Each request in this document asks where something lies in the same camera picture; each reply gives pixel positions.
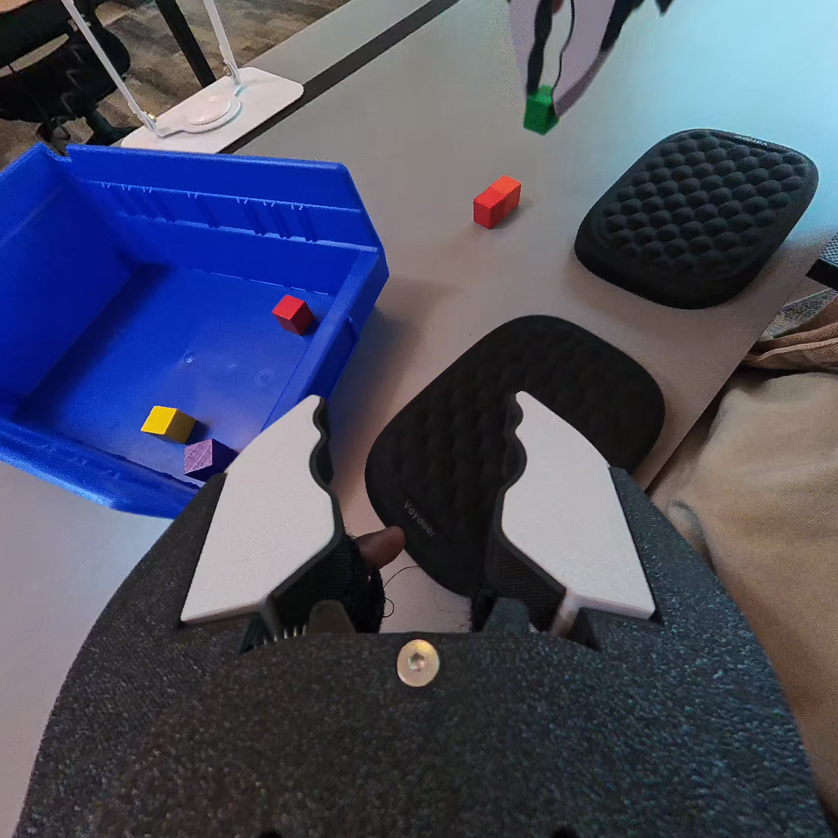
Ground white stand base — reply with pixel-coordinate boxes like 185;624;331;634
60;0;305;151

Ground green wooden cube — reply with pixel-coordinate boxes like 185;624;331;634
523;85;559;136

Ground yellow wooden cube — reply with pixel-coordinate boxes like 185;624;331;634
141;405;197;444

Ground red wooden cube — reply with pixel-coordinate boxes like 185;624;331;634
473;185;506;230
271;294;315;336

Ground person's left hand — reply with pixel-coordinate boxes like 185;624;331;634
359;526;407;565

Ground blue plastic bin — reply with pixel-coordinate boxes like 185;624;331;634
0;143;390;519

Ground black table leg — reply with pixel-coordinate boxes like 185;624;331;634
154;0;217;86

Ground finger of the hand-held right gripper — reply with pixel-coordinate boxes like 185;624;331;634
509;0;559;99
552;0;629;120

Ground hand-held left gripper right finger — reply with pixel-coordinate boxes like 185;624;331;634
483;390;657;639

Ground black office chair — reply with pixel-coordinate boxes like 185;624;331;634
0;0;132;146

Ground black wrist rest pad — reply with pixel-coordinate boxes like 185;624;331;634
574;128;820;310
364;315;666;598

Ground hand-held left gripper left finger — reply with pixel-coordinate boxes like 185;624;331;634
179;395;347;629

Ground purple wooden cube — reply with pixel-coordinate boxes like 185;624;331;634
183;439;238;477

